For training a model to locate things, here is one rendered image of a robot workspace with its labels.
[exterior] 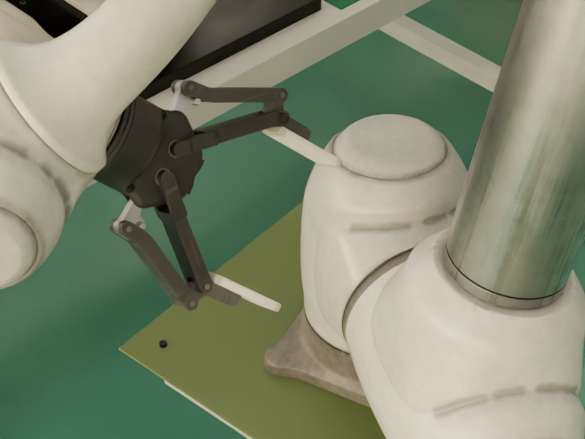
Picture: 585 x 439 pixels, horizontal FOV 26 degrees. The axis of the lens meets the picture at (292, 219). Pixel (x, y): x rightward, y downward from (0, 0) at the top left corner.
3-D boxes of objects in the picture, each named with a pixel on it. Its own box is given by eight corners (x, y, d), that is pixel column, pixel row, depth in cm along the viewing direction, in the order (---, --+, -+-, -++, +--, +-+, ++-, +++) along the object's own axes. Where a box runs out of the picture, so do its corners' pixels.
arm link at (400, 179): (424, 237, 137) (440, 69, 122) (492, 357, 124) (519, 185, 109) (280, 266, 134) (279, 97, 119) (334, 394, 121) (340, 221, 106)
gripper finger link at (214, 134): (155, 158, 104) (151, 141, 104) (267, 120, 110) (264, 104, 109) (176, 161, 101) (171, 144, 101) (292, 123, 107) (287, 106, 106)
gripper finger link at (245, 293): (218, 273, 105) (215, 282, 105) (282, 304, 109) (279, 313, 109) (201, 268, 107) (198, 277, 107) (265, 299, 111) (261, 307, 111)
